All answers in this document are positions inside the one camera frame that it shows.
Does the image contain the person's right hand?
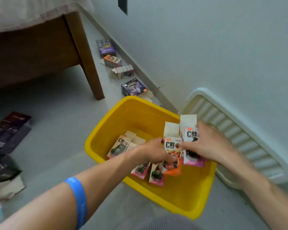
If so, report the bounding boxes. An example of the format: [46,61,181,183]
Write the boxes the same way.
[181,121,236,166]

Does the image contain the person's left hand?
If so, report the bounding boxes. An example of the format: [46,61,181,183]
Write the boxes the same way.
[138,137,179,164]

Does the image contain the pink toy box tall flap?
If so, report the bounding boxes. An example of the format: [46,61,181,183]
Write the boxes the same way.
[180,114,206,168]

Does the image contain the person's right forearm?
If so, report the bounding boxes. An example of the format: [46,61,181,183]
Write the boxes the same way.
[217,147,288,230]

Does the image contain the person's left forearm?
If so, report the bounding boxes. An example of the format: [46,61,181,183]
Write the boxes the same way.
[0,146,147,230]

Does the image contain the yellow plastic bin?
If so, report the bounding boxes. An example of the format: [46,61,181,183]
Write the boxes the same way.
[84,95,217,220]

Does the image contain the white ribbed plastic lid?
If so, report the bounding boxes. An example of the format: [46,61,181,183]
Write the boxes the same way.
[180,88,288,190]

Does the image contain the pink green toy box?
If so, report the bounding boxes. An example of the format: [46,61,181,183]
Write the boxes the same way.
[107,135,132,160]

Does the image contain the person's grey clothing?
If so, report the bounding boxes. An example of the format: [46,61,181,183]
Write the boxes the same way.
[138,214,203,230]

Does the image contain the dark purple toy box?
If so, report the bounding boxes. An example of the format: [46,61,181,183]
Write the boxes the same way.
[121,78,154,102]

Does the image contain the white pink toy box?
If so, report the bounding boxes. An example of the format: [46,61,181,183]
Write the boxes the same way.
[111,65,135,80]

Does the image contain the blue wristband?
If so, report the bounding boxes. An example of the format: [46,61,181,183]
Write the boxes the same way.
[64,177,88,230]

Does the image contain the orange white toy box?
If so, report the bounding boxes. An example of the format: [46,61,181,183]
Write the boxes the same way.
[100,54,122,68]

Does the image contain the dark printed leaflet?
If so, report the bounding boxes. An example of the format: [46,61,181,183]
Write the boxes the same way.
[0,111,32,155]

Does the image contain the beige cardboard piece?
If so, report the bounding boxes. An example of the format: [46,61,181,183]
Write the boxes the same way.
[0,175,26,209]

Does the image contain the black plastic bag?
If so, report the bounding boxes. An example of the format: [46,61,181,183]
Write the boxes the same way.
[0,151,23,186]

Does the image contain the pale pink bedsheet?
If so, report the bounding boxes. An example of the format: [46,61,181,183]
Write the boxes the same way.
[0,0,94,34]

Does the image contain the dark wall fixture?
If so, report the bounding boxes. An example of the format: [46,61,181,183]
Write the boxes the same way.
[118,0,128,15]

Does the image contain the wooden bed frame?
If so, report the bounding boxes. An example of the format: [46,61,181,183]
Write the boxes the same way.
[0,11,105,101]

